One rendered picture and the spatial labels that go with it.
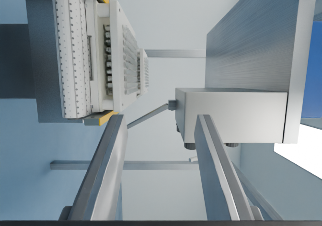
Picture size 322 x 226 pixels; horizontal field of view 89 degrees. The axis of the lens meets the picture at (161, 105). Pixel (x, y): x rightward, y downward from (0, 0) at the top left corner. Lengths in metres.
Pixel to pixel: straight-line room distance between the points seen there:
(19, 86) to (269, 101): 0.62
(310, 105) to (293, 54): 0.13
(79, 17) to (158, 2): 3.81
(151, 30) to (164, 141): 2.55
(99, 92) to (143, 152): 3.77
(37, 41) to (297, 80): 0.53
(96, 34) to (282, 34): 0.39
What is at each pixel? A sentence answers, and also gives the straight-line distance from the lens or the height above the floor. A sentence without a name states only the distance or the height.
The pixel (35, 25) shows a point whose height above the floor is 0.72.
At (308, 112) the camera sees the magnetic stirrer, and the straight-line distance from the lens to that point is 0.47.
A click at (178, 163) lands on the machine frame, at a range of 1.54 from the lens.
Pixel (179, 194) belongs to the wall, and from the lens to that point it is 4.68.
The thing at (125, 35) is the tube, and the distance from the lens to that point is 0.44.
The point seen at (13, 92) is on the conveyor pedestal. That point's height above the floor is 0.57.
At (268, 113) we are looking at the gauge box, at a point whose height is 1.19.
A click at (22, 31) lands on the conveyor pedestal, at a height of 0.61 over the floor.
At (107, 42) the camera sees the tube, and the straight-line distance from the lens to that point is 0.45.
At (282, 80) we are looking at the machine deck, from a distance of 0.41.
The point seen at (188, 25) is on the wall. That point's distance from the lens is 4.05.
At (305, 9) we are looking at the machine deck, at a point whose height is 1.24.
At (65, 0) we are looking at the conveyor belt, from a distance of 0.41.
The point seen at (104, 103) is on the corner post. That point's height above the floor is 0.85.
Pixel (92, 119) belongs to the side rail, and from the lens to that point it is 0.37.
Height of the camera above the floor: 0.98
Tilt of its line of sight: level
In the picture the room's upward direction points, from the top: 90 degrees clockwise
